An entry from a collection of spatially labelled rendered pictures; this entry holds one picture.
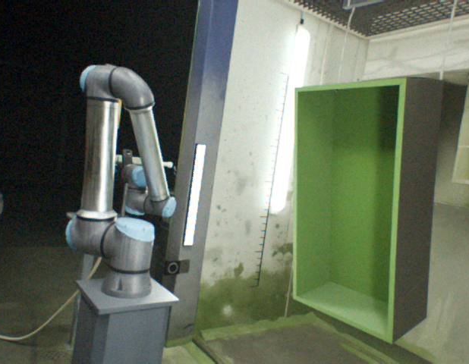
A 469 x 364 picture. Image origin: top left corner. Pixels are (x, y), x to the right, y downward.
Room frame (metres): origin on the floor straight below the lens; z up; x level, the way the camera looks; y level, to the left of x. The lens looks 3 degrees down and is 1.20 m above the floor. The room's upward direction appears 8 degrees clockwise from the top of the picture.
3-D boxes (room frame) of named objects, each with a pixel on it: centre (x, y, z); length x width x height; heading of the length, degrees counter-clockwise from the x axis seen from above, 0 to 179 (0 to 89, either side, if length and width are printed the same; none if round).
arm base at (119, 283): (1.55, 0.37, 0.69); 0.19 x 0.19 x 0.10
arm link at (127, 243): (1.55, 0.38, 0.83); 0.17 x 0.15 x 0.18; 71
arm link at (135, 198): (1.84, 0.45, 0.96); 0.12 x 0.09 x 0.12; 71
